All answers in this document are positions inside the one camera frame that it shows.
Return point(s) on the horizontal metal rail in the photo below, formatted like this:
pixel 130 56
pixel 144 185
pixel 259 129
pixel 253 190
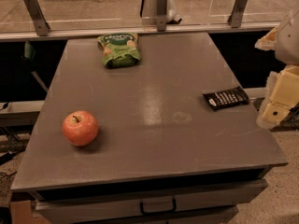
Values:
pixel 148 30

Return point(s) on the red apple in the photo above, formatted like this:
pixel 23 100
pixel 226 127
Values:
pixel 80 128

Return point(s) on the green rice chip bag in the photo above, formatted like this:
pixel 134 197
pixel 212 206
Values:
pixel 120 49

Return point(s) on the black snack bar wrapper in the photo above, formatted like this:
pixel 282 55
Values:
pixel 225 99

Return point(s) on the metal rail bracket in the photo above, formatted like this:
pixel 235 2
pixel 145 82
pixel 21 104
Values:
pixel 41 26
pixel 236 16
pixel 161 9

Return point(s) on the middle metal rail bracket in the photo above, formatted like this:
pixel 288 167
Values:
pixel 161 9

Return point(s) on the right metal rail bracket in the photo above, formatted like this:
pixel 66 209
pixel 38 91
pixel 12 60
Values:
pixel 236 16

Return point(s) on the left metal rail bracket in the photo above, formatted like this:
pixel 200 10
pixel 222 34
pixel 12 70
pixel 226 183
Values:
pixel 41 26

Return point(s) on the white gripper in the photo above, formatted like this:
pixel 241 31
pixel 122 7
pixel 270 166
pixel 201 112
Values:
pixel 288 41

